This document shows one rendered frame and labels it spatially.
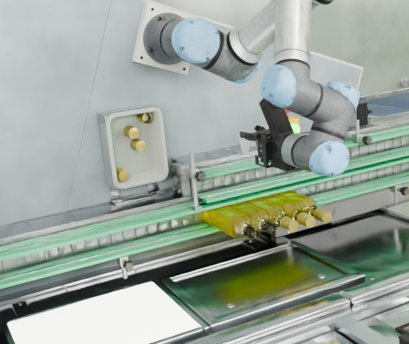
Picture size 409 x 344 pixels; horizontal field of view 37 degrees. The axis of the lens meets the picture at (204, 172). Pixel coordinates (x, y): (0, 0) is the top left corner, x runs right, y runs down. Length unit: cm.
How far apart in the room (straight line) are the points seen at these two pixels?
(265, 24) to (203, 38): 17
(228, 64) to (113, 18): 37
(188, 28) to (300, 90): 52
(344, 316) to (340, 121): 52
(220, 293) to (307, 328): 26
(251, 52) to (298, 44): 44
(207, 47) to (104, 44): 33
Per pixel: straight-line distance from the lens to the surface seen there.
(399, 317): 163
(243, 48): 170
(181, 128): 196
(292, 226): 173
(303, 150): 132
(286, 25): 131
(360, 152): 220
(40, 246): 168
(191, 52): 167
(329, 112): 128
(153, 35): 181
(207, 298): 164
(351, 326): 154
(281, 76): 121
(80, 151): 186
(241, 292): 166
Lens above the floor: 251
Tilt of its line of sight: 61 degrees down
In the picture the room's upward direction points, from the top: 113 degrees clockwise
